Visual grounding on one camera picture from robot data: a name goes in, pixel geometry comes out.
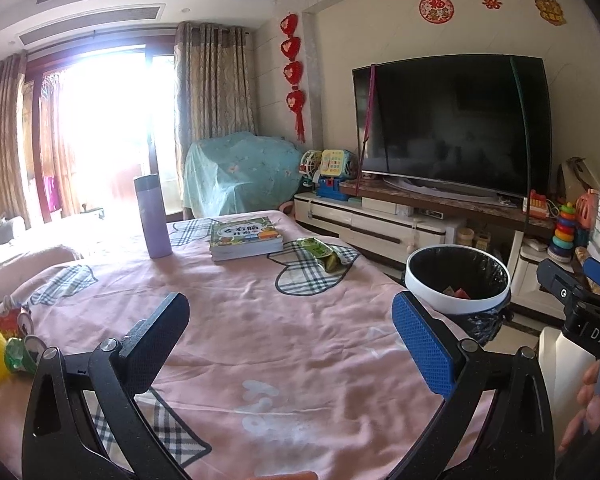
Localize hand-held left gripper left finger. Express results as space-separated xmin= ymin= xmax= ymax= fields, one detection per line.
xmin=22 ymin=291 xmax=191 ymax=480

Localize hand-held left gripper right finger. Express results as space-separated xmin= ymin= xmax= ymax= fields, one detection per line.
xmin=391 ymin=291 xmax=556 ymax=480

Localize person's right hand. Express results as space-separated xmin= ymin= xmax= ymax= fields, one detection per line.
xmin=557 ymin=362 xmax=600 ymax=456

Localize person's left hand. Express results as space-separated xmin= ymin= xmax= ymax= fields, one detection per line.
xmin=250 ymin=469 xmax=320 ymax=480

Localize white stool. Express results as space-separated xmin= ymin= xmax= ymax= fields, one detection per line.
xmin=538 ymin=326 xmax=597 ymax=443

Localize pink plastic toy basket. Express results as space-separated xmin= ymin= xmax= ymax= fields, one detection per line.
xmin=576 ymin=189 xmax=600 ymax=233

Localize red toy register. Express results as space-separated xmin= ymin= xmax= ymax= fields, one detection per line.
xmin=529 ymin=189 xmax=557 ymax=220

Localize white television cabinet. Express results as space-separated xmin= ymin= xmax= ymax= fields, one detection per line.
xmin=293 ymin=191 xmax=556 ymax=308

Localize pink printed tablecloth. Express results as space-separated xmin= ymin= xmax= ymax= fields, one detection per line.
xmin=0 ymin=210 xmax=501 ymax=480

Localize purple tumbler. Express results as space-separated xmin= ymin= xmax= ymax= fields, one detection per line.
xmin=133 ymin=173 xmax=172 ymax=260

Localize green tape roll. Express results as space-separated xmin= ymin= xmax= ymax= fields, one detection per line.
xmin=4 ymin=336 xmax=43 ymax=377

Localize green snack wrapper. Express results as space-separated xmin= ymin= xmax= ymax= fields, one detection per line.
xmin=299 ymin=238 xmax=342 ymax=275

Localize green children's book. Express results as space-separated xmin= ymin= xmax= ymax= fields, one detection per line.
xmin=210 ymin=216 xmax=285 ymax=262

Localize red colourful small toy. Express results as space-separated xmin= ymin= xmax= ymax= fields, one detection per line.
xmin=0 ymin=304 xmax=35 ymax=340

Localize brown marble shelf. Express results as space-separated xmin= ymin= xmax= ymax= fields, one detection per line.
xmin=339 ymin=179 xmax=551 ymax=228

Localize blue toy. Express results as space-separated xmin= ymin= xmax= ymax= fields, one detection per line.
xmin=316 ymin=176 xmax=347 ymax=200

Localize teal cloth covered chair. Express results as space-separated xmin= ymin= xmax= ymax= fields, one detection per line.
xmin=182 ymin=131 xmax=306 ymax=221

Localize black flat television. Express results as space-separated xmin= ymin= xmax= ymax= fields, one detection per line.
xmin=351 ymin=54 xmax=552 ymax=199

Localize colourful toy phone cube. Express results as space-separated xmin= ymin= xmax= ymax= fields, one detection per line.
xmin=320 ymin=149 xmax=355 ymax=179

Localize white cage ball toy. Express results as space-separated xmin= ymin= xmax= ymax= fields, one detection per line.
xmin=299 ymin=150 xmax=323 ymax=181

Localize pink hoop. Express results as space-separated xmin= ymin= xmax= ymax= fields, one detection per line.
xmin=357 ymin=64 xmax=377 ymax=181

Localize beige patterned curtain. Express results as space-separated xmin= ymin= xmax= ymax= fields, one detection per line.
xmin=0 ymin=52 xmax=83 ymax=233
xmin=173 ymin=20 xmax=259 ymax=163

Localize red hanging knot decoration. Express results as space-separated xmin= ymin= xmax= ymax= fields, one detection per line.
xmin=279 ymin=12 xmax=307 ymax=143

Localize rainbow ring stacking toy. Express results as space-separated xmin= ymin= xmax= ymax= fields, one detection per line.
xmin=551 ymin=202 xmax=579 ymax=262

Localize cartoon figure wall sticker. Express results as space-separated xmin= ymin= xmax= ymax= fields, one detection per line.
xmin=533 ymin=0 xmax=567 ymax=27

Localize round red wall sticker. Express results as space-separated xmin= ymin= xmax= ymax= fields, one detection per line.
xmin=419 ymin=0 xmax=455 ymax=25

